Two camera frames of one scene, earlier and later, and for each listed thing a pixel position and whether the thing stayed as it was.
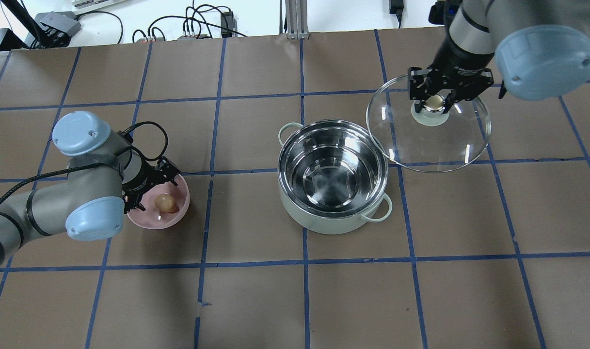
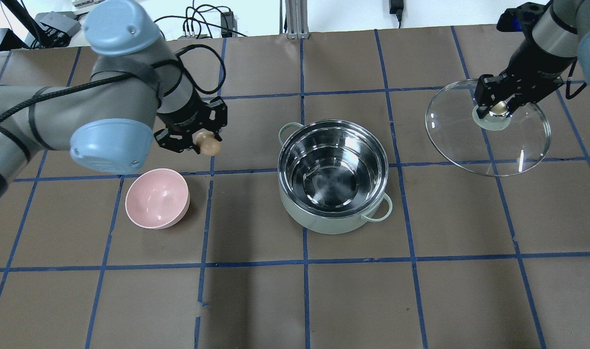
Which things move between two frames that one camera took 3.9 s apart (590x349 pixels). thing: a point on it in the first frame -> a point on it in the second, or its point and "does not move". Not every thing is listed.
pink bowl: (166, 205) does not move
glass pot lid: (430, 141) -> (492, 146)
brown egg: (166, 202) -> (209, 145)
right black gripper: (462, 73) -> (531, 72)
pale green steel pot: (332, 175) does not move
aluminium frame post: (296, 16) does not move
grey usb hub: (58, 27) does not move
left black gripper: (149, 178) -> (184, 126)
